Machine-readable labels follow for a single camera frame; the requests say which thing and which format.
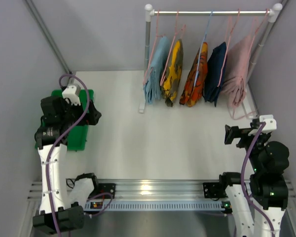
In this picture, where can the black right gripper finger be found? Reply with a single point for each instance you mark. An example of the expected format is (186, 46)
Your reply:
(229, 138)
(231, 131)

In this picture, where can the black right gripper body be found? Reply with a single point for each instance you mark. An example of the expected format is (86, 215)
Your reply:
(240, 133)

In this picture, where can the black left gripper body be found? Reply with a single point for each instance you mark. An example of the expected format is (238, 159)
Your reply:
(89, 113)

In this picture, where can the light blue trousers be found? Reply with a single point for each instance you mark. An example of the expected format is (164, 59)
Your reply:
(155, 70)

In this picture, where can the yellow camouflage trousers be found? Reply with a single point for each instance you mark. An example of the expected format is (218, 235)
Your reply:
(173, 75)

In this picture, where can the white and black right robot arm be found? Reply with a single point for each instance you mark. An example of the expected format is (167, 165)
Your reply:
(258, 194)

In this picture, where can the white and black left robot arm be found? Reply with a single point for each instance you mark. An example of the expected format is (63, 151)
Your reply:
(59, 210)

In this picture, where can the orange camouflage trousers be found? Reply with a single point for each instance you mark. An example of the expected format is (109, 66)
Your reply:
(193, 89)

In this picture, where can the navy blue trousers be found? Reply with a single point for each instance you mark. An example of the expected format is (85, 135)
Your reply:
(212, 88)

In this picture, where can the pink trousers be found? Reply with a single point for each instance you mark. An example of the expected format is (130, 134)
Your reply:
(235, 78)

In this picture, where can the green plastic bin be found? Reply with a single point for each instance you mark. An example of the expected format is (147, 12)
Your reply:
(77, 138)

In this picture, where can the silver white clothes rack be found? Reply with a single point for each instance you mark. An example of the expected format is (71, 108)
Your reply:
(150, 45)

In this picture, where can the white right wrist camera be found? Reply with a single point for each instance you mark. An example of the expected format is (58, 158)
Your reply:
(270, 124)

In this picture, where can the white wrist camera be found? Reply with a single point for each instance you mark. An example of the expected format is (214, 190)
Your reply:
(71, 94)
(270, 124)

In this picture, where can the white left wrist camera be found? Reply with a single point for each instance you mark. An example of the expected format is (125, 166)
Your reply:
(71, 94)

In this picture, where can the aluminium mounting rail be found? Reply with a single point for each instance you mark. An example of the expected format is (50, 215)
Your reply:
(155, 190)

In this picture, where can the grey slotted cable duct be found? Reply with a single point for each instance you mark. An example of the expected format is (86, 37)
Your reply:
(195, 205)

